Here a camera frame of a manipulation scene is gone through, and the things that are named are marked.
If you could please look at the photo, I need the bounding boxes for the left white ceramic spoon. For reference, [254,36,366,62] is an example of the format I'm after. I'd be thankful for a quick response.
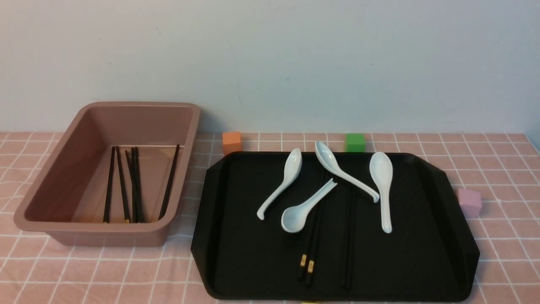
[256,148,302,220]

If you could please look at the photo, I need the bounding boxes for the white ceramic spoon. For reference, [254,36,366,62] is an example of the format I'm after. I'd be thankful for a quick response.
[256,148,302,220]
[370,152,393,233]

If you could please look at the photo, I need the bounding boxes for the orange cube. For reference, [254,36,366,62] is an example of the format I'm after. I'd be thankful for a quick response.
[222,131,243,155]

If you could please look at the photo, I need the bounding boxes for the upper middle white spoon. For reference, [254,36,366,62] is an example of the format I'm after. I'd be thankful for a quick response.
[315,141,380,203]

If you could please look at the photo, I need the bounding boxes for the lower middle white spoon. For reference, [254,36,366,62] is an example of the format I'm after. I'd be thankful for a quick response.
[281,178,337,233]

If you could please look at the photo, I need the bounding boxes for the black serving tray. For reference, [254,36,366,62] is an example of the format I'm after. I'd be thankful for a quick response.
[191,152,480,302]

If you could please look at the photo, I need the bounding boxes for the green cube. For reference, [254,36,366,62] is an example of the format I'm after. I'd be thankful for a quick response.
[344,133,366,153]

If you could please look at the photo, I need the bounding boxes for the gold-tipped black chopstick right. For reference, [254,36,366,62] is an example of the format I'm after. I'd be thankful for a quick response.
[305,199,326,288]

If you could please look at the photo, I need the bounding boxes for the gold-tipped black chopstick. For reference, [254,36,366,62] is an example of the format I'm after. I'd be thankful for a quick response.
[297,198,324,280]
[305,199,326,288]

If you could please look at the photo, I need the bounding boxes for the gold-tipped black chopstick left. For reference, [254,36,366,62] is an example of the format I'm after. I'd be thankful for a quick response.
[297,198,324,280]

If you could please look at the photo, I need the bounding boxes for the right white ceramic spoon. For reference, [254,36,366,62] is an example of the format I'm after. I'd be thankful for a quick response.
[370,152,393,233]

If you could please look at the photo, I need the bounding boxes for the pink plastic bin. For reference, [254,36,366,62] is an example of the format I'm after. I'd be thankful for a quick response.
[13,101,201,247]

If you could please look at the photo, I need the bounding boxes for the pink cube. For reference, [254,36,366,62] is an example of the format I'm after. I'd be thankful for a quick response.
[457,188,483,219]

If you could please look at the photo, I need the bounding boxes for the pink checked tablecloth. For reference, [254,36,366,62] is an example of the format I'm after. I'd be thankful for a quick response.
[0,131,540,304]

